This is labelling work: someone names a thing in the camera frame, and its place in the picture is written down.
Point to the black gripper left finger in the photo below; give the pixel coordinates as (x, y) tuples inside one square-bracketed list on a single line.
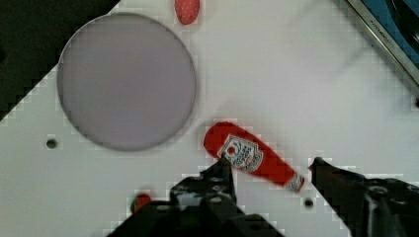
[(202, 206)]

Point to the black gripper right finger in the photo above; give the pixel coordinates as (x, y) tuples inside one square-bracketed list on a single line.
[(368, 207)]

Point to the red ketchup bottle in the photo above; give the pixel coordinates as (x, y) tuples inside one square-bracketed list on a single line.
[(249, 154)]

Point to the small red strawberry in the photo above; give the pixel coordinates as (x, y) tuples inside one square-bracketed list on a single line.
[(139, 201)]

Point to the grey round plate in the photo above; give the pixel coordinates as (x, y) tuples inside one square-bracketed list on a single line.
[(126, 82)]

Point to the silver toaster oven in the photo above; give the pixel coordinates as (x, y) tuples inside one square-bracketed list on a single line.
[(395, 26)]

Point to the red strawberry near plate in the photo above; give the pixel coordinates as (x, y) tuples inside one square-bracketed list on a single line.
[(187, 11)]

